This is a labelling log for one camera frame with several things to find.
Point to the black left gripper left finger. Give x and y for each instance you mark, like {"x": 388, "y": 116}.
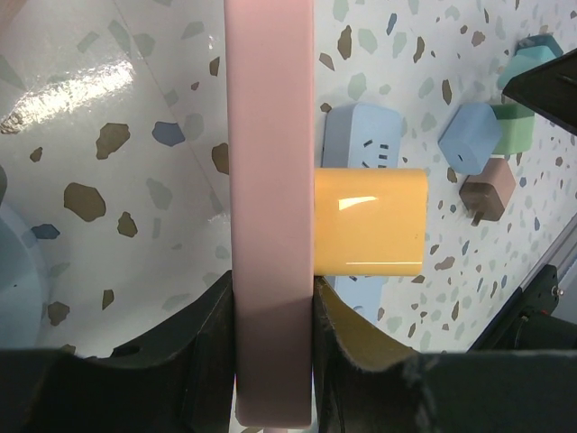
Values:
{"x": 176, "y": 377}

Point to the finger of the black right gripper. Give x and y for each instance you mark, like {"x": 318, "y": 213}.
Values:
{"x": 549, "y": 90}

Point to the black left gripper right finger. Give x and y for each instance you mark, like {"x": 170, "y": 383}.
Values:
{"x": 366, "y": 381}

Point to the turquoise charger plug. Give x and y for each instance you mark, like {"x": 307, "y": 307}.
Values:
{"x": 530, "y": 52}

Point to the light green charger plug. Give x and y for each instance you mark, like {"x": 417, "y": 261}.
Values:
{"x": 517, "y": 126}

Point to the light blue charger plug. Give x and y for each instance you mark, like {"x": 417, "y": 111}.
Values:
{"x": 470, "y": 138}

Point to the pink brown charger plug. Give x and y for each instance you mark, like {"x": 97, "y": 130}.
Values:
{"x": 486, "y": 196}

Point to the yellow charger plug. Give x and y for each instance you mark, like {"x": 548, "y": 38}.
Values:
{"x": 391, "y": 243}

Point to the light blue power strip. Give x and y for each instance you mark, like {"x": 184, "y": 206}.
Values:
{"x": 361, "y": 138}

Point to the pink power strip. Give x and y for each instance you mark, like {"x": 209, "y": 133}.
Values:
{"x": 270, "y": 90}

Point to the aluminium front rail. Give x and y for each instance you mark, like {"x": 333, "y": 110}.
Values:
{"x": 562, "y": 255}

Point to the black mounting base plate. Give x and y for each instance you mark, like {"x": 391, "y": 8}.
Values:
{"x": 526, "y": 321}

